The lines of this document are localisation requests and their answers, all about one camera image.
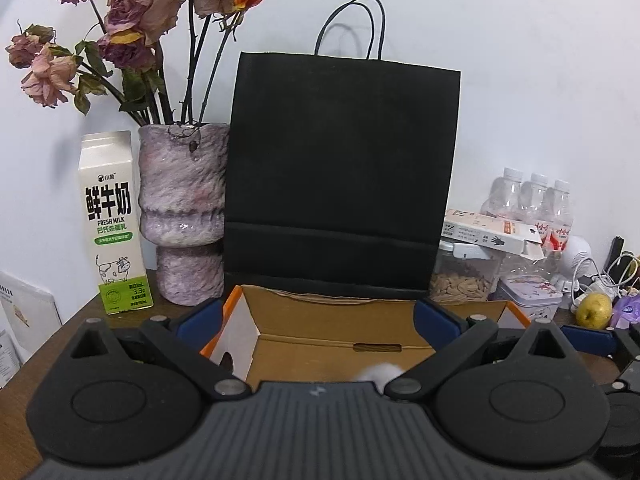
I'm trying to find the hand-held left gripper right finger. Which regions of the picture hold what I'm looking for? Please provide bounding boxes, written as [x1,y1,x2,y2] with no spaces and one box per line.
[384,296,575,404]

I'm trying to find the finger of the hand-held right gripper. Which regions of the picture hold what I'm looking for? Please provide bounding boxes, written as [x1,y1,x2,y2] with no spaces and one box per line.
[560,322,640,394]

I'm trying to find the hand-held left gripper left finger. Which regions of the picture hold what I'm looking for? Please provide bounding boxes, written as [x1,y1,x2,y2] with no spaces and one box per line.
[70,299,251,401]

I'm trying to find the white fluffy ball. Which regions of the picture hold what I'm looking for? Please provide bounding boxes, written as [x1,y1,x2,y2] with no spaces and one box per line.
[361,362,406,396]

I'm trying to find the cardboard box with orange edge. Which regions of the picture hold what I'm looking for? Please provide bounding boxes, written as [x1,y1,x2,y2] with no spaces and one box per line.
[200,284,532,387]

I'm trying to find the yellow-green apple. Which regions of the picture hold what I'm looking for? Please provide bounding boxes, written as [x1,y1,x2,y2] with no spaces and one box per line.
[576,292,614,331]

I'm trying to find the clear container of seeds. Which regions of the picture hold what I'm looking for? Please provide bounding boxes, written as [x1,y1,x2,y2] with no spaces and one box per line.
[429,241,507,305]

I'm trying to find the purple packet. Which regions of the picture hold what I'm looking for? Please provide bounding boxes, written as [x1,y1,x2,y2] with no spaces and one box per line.
[611,294,640,331]

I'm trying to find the printed tin box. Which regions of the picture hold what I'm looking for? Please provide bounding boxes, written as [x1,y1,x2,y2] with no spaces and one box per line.
[497,274,564,322]

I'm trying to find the white mini fan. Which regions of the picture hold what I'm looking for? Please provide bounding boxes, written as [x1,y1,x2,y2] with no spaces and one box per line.
[550,236,594,311]

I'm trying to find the black upright device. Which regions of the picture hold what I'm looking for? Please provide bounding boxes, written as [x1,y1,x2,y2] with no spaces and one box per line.
[604,236,626,274]

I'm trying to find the white flat carton box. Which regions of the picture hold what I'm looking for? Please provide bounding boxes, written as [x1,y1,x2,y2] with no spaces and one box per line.
[441,208,545,261]

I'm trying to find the purple mottled vase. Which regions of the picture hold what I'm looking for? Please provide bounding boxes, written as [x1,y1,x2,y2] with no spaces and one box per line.
[137,122,232,307]

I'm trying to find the clear water bottle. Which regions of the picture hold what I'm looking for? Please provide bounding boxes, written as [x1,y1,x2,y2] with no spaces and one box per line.
[520,173,550,223]
[542,179,575,252]
[481,167,523,220]

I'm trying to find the white green milk carton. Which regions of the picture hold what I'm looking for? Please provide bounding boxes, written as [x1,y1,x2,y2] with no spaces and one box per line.
[77,131,149,317]

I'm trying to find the black paper bag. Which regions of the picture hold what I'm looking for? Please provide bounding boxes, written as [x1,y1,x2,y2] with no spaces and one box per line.
[223,0,462,302]

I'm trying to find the dried rose bouquet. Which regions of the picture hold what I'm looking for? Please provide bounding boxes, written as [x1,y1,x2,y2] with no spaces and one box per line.
[5,0,266,129]

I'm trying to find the white charger cables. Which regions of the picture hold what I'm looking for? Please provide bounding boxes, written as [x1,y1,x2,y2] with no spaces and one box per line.
[575,254,640,302]

